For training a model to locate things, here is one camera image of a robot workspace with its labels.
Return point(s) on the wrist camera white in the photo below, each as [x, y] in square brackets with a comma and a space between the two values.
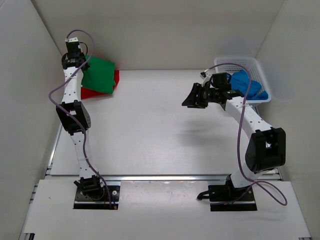
[72, 40]
[203, 74]

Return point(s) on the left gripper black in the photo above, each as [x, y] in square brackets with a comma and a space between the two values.
[87, 67]

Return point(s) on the aluminium rail front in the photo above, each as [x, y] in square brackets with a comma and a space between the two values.
[202, 177]

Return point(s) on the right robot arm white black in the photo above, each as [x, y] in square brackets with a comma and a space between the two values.
[266, 149]

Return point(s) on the aluminium rail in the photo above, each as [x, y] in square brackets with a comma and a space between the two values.
[202, 177]
[62, 160]

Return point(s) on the folded red t shirt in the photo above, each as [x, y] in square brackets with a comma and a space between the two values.
[89, 93]

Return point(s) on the green t shirt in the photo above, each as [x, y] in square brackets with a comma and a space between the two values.
[100, 75]

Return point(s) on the aluminium rail left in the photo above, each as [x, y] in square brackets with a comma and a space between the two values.
[62, 160]

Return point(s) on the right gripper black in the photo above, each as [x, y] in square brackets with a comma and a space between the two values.
[193, 100]

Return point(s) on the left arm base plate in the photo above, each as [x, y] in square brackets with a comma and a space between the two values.
[97, 199]

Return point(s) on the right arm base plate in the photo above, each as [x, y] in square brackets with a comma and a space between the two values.
[226, 198]

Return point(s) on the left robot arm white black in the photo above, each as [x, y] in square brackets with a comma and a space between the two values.
[75, 118]

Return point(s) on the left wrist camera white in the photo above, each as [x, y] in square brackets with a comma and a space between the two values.
[72, 40]

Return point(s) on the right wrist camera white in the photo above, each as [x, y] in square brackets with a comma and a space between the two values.
[203, 74]

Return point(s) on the white plastic basket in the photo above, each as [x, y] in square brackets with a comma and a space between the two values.
[246, 75]

